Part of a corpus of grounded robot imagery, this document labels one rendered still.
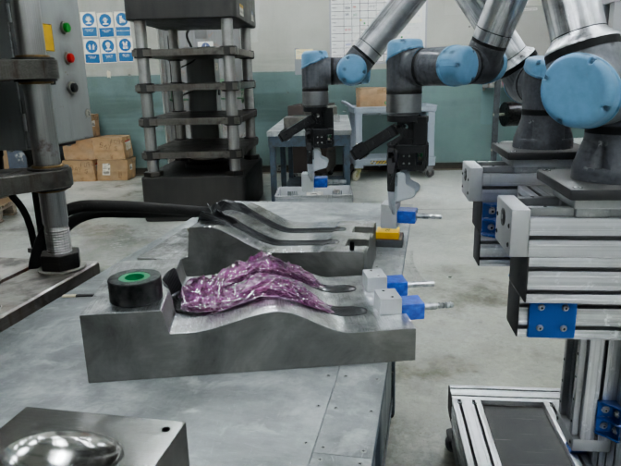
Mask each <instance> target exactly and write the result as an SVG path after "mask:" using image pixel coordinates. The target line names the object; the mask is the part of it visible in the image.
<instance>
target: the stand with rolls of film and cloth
mask: <svg viewBox="0 0 621 466"><path fill-rule="evenodd" d="M500 91H501V79H499V80H497V81H495V82H494V94H493V127H492V143H493V142H497V140H498V124H499V121H500V124H501V125H502V126H503V127H509V126H518V123H519V121H520V119H521V109H522V104H518V103H516V102H503V103H502V104H501V106H500ZM499 107H500V108H499ZM582 140H583V138H574V143H577V144H581V142H582ZM496 156H497V152H495V151H494V150H492V145H491V161H496Z"/></svg>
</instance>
